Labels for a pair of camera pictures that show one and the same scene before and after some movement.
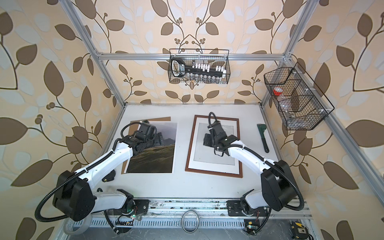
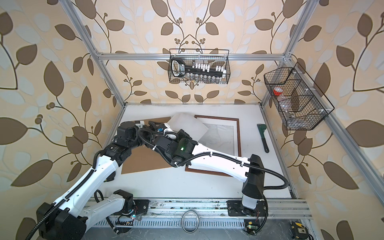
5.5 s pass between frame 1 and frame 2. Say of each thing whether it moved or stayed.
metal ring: stayed
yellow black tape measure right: stayed
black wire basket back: stayed
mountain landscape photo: moved
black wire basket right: stayed
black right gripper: moved
